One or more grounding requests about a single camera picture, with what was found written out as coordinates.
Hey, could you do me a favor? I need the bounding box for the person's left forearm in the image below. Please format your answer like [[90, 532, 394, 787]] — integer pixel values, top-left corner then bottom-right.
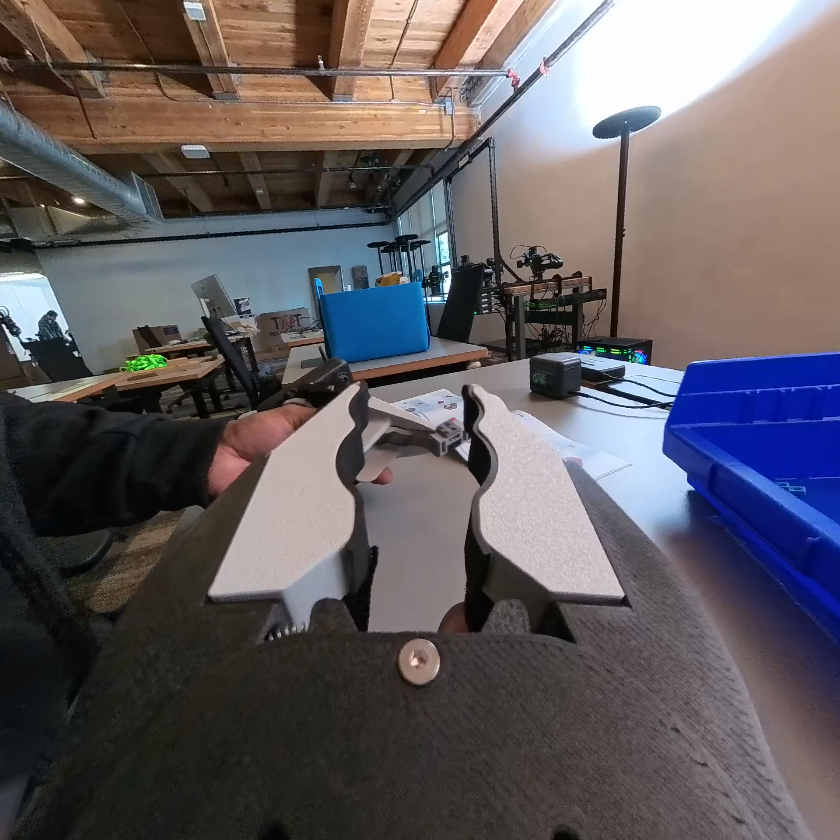
[[0, 392, 228, 537]]

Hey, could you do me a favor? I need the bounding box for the small cardboard box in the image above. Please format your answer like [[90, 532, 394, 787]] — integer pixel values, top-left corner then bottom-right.
[[133, 323, 182, 353]]

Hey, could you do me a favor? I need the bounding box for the blue plastic bin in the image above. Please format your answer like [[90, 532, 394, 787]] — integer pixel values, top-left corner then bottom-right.
[[662, 352, 840, 642]]

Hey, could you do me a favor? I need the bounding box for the black metal frame stand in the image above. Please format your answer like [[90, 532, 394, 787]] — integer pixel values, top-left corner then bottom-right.
[[442, 136, 504, 317]]

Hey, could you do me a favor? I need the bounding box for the silver air duct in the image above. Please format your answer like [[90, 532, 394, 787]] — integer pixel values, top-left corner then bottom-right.
[[0, 98, 163, 225]]

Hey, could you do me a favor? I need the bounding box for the computer with coloured lights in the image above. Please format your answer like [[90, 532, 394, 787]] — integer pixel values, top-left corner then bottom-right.
[[575, 336, 655, 366]]

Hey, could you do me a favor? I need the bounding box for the blue felt desk divider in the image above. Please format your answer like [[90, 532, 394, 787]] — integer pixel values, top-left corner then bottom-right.
[[314, 279, 433, 365]]

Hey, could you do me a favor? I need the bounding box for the row of black stools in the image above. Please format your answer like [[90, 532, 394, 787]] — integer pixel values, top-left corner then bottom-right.
[[366, 232, 432, 284]]

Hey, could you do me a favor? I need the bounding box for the black monitor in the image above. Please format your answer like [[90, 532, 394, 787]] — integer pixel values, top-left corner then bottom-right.
[[435, 265, 494, 343]]

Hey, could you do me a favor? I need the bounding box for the red grey brick model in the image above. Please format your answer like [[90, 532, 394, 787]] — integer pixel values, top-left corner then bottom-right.
[[429, 420, 471, 459]]

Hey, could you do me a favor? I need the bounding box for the brick instruction booklet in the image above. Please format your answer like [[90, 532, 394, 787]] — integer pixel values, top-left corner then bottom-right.
[[389, 388, 635, 481]]

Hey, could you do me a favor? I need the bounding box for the small duct grille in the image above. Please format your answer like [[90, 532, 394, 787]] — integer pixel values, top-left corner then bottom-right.
[[130, 171, 164, 222]]

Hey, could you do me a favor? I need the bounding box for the silver monitor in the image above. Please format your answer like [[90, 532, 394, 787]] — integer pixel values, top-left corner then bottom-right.
[[191, 273, 239, 321]]

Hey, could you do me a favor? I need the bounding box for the black power adapter box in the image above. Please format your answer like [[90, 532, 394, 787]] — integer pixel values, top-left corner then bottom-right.
[[529, 352, 584, 400]]

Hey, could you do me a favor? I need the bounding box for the black vertical pipe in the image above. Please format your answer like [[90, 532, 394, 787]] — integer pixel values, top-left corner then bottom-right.
[[476, 0, 616, 129]]

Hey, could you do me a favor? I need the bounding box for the equipment rack with cables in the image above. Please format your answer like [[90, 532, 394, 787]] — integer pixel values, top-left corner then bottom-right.
[[500, 274, 609, 360]]

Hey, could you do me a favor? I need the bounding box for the black office chair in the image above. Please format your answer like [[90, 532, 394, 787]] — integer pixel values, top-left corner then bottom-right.
[[199, 315, 284, 416]]

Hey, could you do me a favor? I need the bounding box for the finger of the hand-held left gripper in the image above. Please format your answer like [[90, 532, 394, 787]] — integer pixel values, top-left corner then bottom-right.
[[374, 434, 442, 462], [367, 396, 436, 449]]

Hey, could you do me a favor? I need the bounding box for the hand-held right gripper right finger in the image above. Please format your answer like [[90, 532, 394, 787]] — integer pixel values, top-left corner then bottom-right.
[[461, 384, 626, 632]]

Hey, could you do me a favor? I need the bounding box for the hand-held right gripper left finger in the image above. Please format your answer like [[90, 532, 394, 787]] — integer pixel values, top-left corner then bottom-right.
[[207, 382, 379, 632]]

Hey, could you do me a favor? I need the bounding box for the cardboard box red print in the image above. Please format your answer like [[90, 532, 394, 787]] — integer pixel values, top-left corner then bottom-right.
[[255, 308, 324, 357]]

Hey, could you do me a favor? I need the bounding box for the person's black jacket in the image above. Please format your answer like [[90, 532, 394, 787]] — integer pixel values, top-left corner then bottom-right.
[[0, 512, 126, 840]]

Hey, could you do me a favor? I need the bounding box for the person's left hand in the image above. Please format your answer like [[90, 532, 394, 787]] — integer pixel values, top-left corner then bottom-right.
[[208, 403, 318, 501]]

